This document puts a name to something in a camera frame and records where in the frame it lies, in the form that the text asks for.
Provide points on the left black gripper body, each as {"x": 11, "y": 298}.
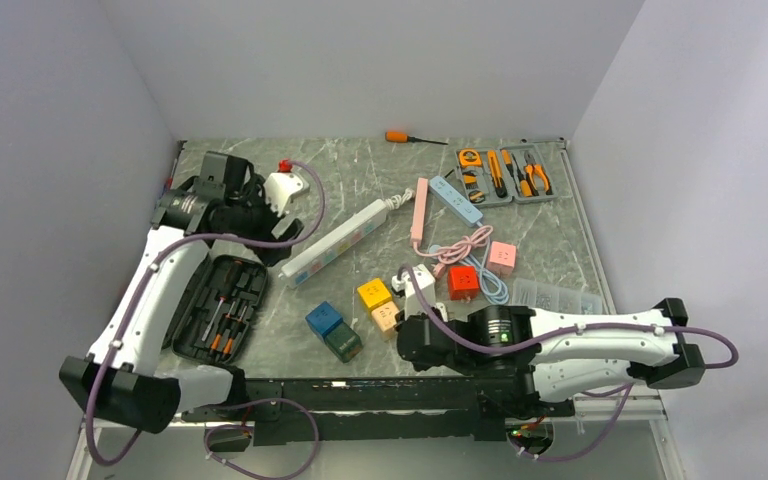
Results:
{"x": 253, "y": 217}

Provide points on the white power strip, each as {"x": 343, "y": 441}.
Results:
{"x": 327, "y": 249}

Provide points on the red cube adapter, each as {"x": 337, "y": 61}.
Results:
{"x": 462, "y": 283}

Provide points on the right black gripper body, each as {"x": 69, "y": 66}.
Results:
{"x": 462, "y": 365}

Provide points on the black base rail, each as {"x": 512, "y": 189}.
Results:
{"x": 385, "y": 408}

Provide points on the light blue power strip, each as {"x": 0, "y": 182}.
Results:
{"x": 456, "y": 202}

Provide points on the yellow cube adapter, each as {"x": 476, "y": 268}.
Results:
{"x": 374, "y": 294}

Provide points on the red blue pen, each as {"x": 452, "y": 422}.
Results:
{"x": 168, "y": 182}

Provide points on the pink power strip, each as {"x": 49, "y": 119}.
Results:
{"x": 419, "y": 212}

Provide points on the orange handled screwdriver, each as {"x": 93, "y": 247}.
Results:
{"x": 403, "y": 138}

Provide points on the blue cube adapter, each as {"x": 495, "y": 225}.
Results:
{"x": 323, "y": 320}

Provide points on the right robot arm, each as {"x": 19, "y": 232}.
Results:
{"x": 550, "y": 356}

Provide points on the green cube adapter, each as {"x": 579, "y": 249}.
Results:
{"x": 343, "y": 342}

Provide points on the grey tool tray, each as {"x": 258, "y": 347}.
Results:
{"x": 517, "y": 174}

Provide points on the beige cube adapter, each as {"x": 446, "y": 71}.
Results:
{"x": 385, "y": 319}

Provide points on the black tool case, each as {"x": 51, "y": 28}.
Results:
{"x": 217, "y": 309}

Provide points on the pink cube socket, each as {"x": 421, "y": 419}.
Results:
{"x": 501, "y": 258}

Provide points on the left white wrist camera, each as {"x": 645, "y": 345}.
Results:
{"x": 281, "y": 189}

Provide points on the clear screw box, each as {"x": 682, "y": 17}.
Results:
{"x": 534, "y": 294}

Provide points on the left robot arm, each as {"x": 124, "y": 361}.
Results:
{"x": 127, "y": 377}

